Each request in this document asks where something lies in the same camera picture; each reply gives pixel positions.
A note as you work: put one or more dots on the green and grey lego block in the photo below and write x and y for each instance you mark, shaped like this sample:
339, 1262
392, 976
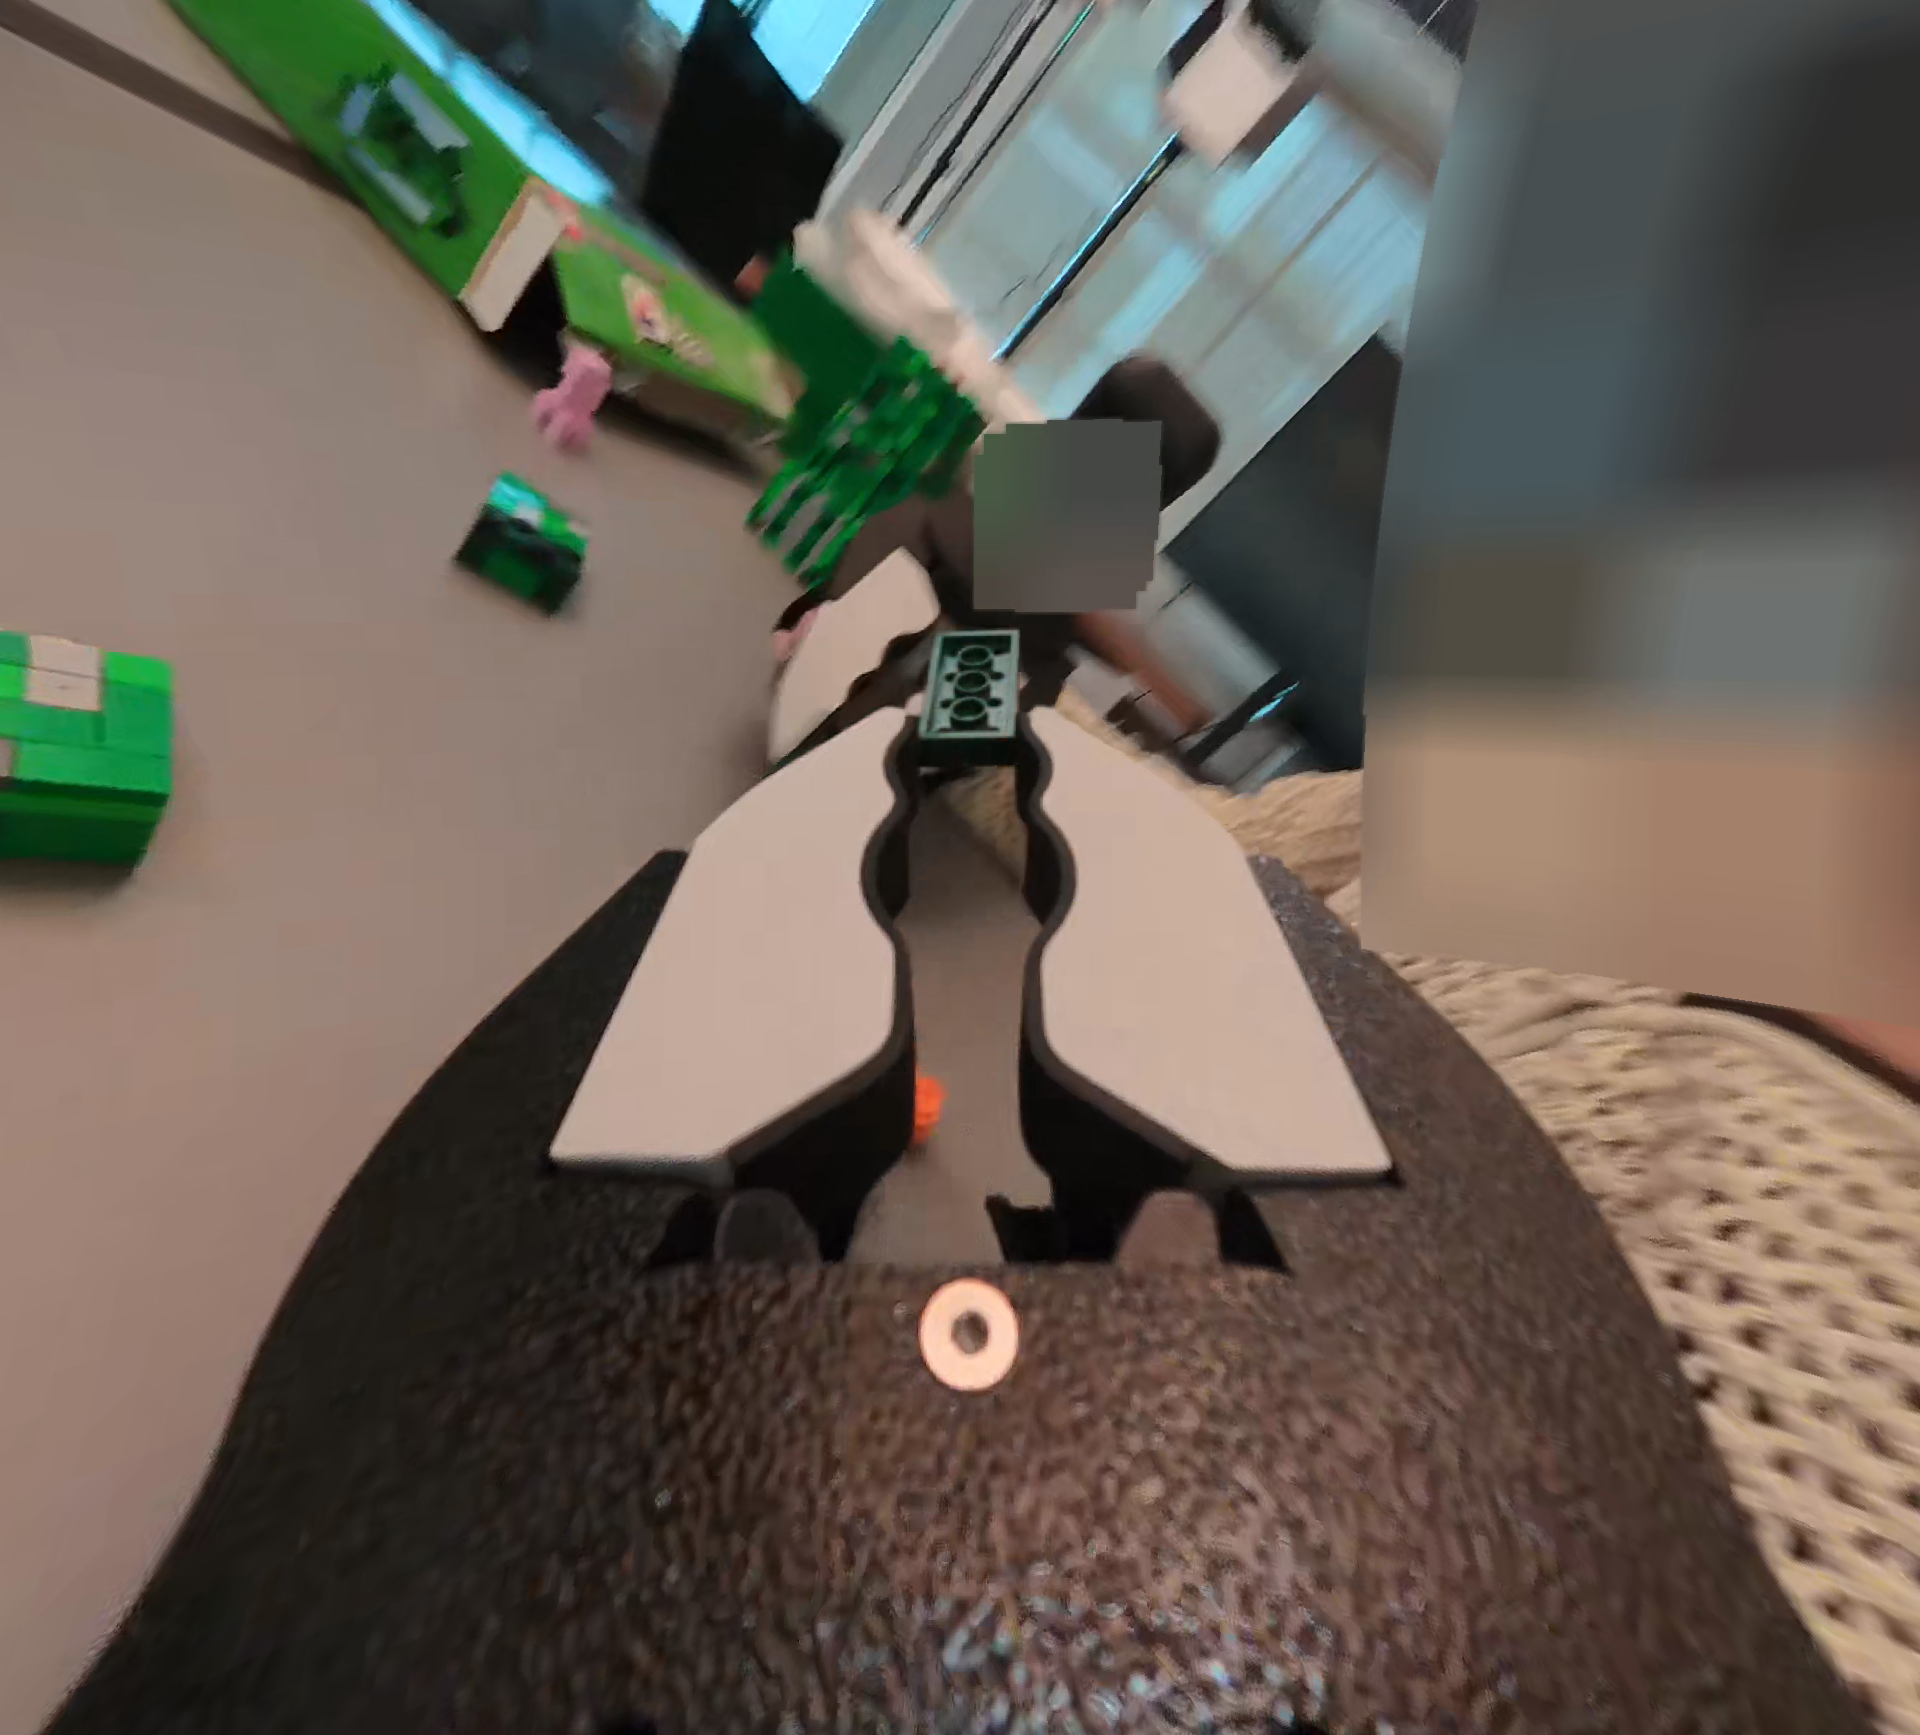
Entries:
518, 551

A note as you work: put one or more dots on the green lego set box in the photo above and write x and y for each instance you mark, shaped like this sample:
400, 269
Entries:
300, 41

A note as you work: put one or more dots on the orange brick separator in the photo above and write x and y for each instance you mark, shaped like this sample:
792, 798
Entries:
926, 1106

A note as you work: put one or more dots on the green and white lego build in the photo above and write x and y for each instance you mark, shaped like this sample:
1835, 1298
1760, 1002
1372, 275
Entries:
82, 776

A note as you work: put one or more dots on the large green pixel lego model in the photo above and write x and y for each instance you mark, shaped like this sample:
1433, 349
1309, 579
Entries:
855, 445

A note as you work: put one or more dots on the white square ceiling lamp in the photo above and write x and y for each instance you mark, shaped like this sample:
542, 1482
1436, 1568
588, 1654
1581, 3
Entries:
1238, 85

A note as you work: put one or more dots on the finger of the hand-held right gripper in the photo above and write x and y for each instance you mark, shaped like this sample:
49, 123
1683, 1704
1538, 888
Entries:
870, 611
819, 720

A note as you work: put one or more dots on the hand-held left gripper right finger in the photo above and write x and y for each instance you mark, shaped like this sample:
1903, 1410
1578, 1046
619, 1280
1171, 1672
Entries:
1200, 1000

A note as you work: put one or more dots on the black monitor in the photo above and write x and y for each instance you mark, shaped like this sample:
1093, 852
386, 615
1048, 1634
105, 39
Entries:
734, 145

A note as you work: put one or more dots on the dark green lego plate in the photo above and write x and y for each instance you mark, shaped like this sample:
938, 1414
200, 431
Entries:
972, 693

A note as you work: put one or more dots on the pink lego pig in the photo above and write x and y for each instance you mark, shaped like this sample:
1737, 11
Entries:
570, 401

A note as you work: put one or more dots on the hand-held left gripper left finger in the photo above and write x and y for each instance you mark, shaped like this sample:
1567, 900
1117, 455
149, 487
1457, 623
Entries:
750, 1000

